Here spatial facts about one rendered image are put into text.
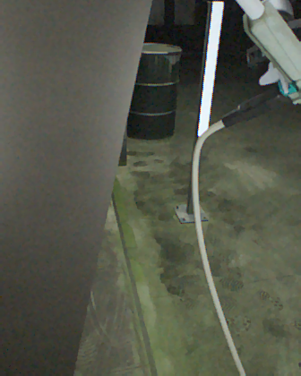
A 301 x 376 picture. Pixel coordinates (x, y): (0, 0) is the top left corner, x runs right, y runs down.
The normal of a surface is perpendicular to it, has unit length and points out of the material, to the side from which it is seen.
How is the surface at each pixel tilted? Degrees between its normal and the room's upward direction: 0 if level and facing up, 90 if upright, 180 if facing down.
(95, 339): 0
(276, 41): 121
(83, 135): 90
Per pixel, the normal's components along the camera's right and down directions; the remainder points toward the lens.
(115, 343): 0.04, -0.87
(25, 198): 0.25, 0.47
